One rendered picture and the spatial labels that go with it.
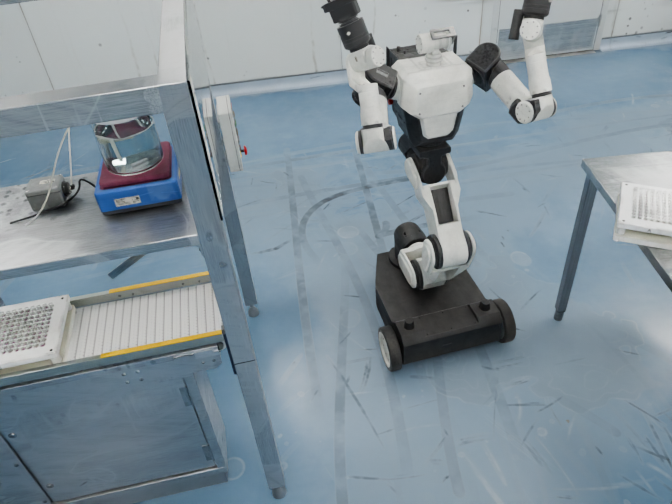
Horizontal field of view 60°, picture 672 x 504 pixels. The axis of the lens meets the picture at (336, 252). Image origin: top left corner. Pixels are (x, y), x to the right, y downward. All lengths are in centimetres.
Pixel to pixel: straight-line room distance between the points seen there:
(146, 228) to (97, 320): 55
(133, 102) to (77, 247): 41
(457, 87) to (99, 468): 183
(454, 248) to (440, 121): 49
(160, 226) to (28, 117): 39
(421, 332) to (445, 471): 56
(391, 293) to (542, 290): 79
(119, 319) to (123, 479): 68
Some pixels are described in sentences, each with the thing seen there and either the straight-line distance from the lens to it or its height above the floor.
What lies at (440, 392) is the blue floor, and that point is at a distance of 262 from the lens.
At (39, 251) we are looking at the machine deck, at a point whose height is 127.
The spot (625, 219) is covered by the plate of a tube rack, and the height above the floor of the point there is 93.
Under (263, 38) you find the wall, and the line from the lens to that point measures 506.
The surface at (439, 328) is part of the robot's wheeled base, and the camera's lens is 260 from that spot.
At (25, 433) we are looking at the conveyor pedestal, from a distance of 217.
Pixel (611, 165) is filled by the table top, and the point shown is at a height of 86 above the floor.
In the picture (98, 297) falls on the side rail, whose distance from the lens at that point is 200.
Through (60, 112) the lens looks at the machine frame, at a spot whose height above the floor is 162.
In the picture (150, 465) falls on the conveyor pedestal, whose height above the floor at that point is 23.
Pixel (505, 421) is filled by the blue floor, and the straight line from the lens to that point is 258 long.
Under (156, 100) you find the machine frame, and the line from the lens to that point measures 125.
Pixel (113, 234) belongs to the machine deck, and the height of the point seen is 127.
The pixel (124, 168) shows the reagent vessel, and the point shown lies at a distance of 152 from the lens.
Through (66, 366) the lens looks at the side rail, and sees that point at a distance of 183.
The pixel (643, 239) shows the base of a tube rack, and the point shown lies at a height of 88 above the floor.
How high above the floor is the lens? 210
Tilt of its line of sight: 40 degrees down
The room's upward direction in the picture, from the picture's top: 5 degrees counter-clockwise
